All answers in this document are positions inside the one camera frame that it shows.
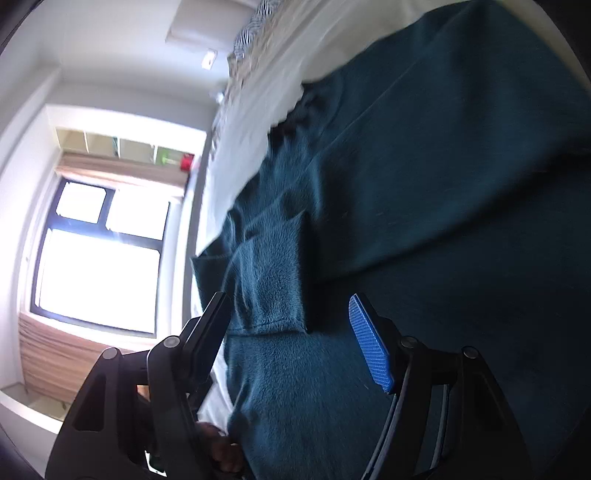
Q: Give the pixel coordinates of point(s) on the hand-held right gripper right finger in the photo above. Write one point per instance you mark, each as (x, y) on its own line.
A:
(369, 341)

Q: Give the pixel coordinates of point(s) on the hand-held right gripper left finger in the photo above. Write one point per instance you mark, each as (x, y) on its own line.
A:
(210, 332)

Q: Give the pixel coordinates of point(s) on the dark teal fleece garment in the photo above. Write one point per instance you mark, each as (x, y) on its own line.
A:
(415, 184)

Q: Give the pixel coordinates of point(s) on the black framed window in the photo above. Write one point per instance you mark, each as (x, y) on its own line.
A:
(92, 277)

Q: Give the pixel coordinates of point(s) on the beige curtain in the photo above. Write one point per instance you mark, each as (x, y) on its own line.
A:
(60, 360)
(120, 173)

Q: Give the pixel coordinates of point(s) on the green stand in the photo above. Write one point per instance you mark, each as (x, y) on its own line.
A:
(162, 158)

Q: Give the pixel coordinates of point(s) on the bed with cream sheet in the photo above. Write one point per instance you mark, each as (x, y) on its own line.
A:
(258, 124)

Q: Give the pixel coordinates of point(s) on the zebra print pillow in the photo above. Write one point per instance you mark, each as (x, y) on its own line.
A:
(251, 27)

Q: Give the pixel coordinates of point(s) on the cream padded headboard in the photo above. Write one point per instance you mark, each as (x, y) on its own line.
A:
(207, 23)

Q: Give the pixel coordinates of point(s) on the white wall shelf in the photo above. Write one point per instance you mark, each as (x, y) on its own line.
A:
(106, 143)

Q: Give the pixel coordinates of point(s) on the white wall socket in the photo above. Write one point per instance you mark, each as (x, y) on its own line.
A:
(208, 58)

